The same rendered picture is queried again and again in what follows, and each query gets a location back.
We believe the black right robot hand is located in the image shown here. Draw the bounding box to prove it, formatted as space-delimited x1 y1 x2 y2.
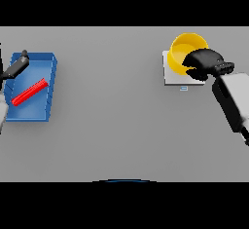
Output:
181 48 235 82

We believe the blue tray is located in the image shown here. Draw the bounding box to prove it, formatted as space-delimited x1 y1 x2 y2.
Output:
4 52 58 123

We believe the pale square measuring scale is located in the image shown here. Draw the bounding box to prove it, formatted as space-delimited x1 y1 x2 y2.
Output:
161 50 206 87

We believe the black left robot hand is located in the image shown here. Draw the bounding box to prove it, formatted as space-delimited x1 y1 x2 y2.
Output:
0 42 30 93

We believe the yellow bowl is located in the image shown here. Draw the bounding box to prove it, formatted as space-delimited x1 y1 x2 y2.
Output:
167 32 210 76

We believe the red beaker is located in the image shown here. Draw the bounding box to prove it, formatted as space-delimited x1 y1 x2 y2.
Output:
11 78 49 107

